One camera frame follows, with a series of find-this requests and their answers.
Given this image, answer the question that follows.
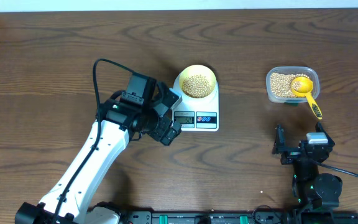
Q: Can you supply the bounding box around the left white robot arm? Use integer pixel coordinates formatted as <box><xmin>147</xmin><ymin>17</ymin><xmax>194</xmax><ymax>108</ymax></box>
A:
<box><xmin>14</xmin><ymin>73</ymin><xmax>181</xmax><ymax>223</ymax></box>

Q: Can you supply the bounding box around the white digital kitchen scale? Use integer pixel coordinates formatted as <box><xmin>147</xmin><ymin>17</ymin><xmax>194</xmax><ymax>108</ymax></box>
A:
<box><xmin>172</xmin><ymin>72</ymin><xmax>219</xmax><ymax>132</ymax></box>

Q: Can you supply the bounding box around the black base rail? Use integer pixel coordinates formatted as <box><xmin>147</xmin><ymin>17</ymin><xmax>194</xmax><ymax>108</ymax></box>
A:
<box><xmin>85</xmin><ymin>202</ymin><xmax>358</xmax><ymax>224</ymax></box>

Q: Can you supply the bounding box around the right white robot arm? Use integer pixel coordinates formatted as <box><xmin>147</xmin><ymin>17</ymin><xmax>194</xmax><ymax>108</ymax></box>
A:
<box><xmin>272</xmin><ymin>123</ymin><xmax>342</xmax><ymax>223</ymax></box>

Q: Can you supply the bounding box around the left black camera cable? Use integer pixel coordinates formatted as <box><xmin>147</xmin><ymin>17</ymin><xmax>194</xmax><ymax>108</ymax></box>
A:
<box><xmin>50</xmin><ymin>58</ymin><xmax>136</xmax><ymax>224</ymax></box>

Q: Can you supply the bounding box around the clear plastic bean container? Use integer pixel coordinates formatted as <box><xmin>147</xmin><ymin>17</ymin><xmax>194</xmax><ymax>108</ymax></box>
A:
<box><xmin>266</xmin><ymin>66</ymin><xmax>320</xmax><ymax>104</ymax></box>

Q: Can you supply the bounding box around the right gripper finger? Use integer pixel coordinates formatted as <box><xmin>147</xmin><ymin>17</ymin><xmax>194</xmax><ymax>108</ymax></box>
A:
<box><xmin>272</xmin><ymin>124</ymin><xmax>285</xmax><ymax>154</ymax></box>
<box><xmin>315</xmin><ymin>122</ymin><xmax>335</xmax><ymax>146</ymax></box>

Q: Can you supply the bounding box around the yellow plastic scoop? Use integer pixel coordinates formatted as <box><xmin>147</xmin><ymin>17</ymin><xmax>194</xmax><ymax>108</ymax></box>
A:
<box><xmin>291</xmin><ymin>77</ymin><xmax>323</xmax><ymax>119</ymax></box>

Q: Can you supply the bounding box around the yellow plastic bowl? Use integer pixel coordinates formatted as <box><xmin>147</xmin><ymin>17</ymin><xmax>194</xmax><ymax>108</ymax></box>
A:
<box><xmin>179</xmin><ymin>65</ymin><xmax>217</xmax><ymax>98</ymax></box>

